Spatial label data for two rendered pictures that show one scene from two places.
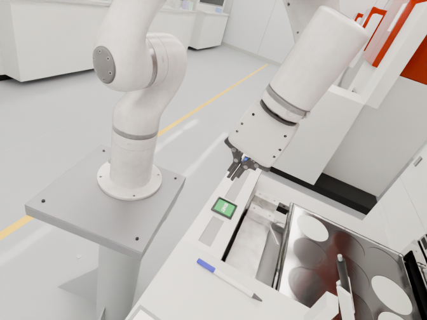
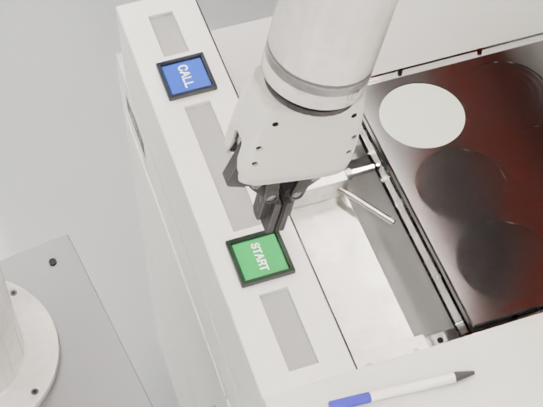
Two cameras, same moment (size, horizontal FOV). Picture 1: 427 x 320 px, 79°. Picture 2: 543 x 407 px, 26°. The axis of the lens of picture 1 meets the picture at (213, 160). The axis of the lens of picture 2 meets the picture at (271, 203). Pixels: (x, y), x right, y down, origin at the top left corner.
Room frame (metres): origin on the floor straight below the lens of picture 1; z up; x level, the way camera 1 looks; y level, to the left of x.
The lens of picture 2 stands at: (-0.07, 0.27, 1.94)
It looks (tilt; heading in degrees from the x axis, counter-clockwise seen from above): 53 degrees down; 329
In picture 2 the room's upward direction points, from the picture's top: straight up
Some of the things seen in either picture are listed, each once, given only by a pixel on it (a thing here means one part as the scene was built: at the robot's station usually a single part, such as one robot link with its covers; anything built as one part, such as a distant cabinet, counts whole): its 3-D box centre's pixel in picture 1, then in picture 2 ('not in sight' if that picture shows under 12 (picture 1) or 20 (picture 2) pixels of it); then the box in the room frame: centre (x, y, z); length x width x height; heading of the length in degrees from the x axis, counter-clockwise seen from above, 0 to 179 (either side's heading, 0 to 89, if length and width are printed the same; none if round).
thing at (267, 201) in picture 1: (265, 200); not in sight; (0.68, -0.20, 0.89); 0.08 x 0.03 x 0.03; 78
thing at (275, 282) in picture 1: (283, 241); (399, 204); (0.52, -0.26, 0.90); 0.38 x 0.01 x 0.01; 168
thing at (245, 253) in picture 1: (250, 239); (332, 253); (0.52, -0.17, 0.87); 0.36 x 0.08 x 0.03; 168
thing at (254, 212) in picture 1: (260, 214); (309, 184); (0.60, -0.19, 0.89); 0.08 x 0.03 x 0.03; 78
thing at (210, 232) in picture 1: (230, 200); (224, 205); (0.63, -0.09, 0.89); 0.55 x 0.09 x 0.14; 168
